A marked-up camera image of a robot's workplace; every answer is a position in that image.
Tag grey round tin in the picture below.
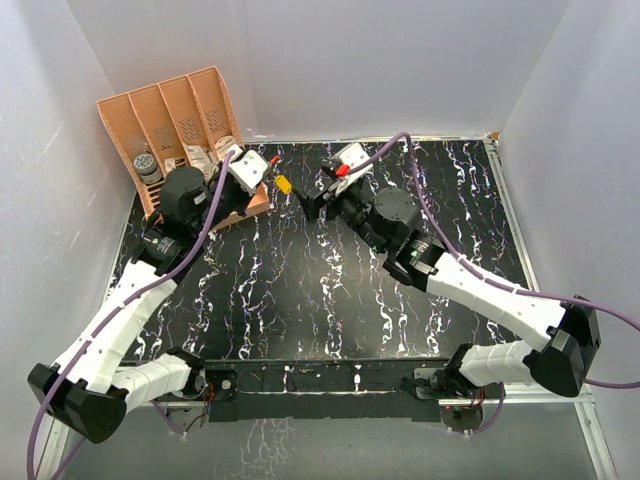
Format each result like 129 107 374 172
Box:
133 153 163 185

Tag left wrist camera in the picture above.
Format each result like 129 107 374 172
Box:
228 150 270 196

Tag pink desk organizer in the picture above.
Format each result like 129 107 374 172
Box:
97 66 245 216

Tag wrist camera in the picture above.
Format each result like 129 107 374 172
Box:
228 150 270 196
322 142 373 197

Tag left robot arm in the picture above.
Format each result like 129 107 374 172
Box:
27 163 262 444

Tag oval white labelled tin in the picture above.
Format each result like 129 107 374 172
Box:
215 135 240 156

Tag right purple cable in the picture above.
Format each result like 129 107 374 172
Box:
344 131 640 436

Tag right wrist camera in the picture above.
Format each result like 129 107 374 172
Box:
322 142 373 197

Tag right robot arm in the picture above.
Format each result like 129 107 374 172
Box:
294 181 600 398

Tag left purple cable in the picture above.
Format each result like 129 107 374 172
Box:
26 149 243 480

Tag small white card box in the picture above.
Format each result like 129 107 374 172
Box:
164 157 184 173

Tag purple cable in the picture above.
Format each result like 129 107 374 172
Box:
26 149 243 480
344 131 640 436

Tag white paper packets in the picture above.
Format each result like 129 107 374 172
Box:
183 143 218 168

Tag black base bar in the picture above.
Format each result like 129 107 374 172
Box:
205 358 472 422

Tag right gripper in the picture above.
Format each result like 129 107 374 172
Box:
294 181 387 255

